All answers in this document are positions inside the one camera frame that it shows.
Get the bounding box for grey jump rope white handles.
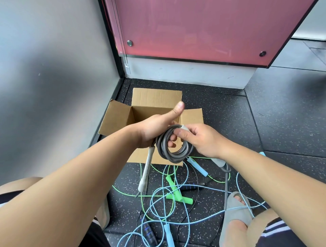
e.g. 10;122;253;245
134;124;232;211

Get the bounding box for black wall edge trim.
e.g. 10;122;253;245
88;0;125;148

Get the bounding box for person's left forearm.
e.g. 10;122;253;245
0;125;143;247

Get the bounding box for thin blind pull cord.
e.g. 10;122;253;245
111;0;131;75

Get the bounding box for grey right slipper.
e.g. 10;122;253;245
219;191;255;247

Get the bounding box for person's left hand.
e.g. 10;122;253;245
136;101;185;149

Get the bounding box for pink glass panel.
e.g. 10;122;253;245
104;0;319;69

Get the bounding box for green jump rope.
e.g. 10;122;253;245
112;156;231;222

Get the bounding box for black jump rope blue-striped handles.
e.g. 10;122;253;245
133;165;231;247

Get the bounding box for brown cardboard box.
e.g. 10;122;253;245
98;88;204;166

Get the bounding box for light blue jump rope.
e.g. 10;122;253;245
116;156;268;247
235;152;268;220

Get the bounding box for person's right forearm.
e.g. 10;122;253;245
216;142;326;247

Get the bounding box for person's right hand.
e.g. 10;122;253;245
173;123;226;159

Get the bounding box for black white-striped shorts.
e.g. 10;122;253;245
0;189;307;247

